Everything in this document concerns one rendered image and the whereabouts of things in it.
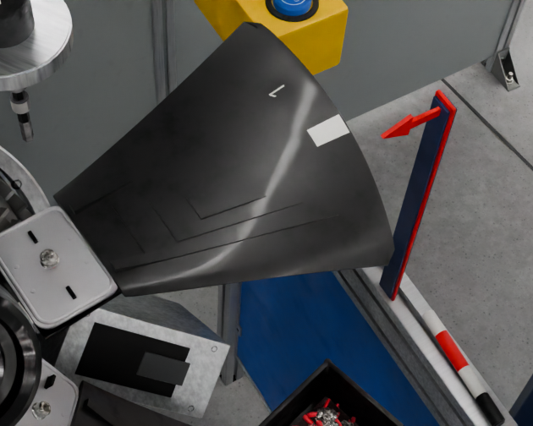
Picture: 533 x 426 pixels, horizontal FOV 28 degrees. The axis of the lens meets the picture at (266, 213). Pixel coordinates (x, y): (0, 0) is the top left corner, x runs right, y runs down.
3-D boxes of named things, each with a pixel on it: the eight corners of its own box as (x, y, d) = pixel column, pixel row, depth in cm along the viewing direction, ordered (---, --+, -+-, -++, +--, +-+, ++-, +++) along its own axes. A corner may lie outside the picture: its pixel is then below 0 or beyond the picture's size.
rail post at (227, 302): (215, 369, 203) (222, 116, 138) (233, 360, 204) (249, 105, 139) (225, 386, 201) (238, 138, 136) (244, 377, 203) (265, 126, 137)
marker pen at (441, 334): (422, 312, 113) (495, 424, 106) (434, 307, 113) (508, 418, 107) (420, 319, 114) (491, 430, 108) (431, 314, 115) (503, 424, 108)
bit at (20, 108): (27, 128, 63) (14, 71, 59) (41, 136, 63) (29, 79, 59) (15, 139, 63) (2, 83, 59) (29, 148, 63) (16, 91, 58)
